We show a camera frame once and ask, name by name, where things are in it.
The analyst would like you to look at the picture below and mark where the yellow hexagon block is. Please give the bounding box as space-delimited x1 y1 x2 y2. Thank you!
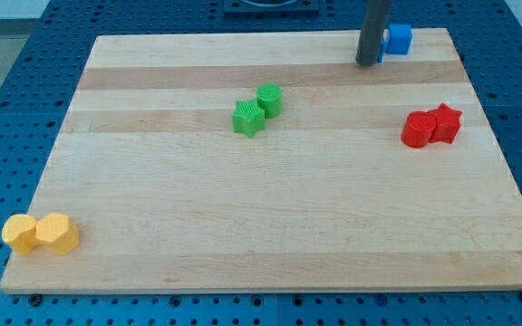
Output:
35 212 80 255

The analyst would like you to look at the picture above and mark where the yellow heart block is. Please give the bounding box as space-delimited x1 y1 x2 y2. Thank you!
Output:
1 214 40 255

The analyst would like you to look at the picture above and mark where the wooden board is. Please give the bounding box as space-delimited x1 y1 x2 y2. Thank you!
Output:
0 28 522 294

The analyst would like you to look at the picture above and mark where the green star block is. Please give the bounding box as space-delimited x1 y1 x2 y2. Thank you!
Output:
231 100 266 138

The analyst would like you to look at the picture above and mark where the green cylinder block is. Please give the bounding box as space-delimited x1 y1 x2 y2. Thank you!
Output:
256 83 283 118

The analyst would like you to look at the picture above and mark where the blue block behind rod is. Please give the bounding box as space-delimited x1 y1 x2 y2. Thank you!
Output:
377 38 387 63

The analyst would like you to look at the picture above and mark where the red cylinder block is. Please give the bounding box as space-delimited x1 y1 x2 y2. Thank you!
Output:
401 111 437 149

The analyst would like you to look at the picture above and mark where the blue cube block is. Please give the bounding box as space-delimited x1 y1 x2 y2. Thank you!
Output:
386 24 412 55

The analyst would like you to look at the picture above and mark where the red star block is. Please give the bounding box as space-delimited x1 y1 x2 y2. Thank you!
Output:
429 103 462 144

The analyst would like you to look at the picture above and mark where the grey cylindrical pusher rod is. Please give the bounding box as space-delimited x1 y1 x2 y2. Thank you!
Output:
355 0 392 67

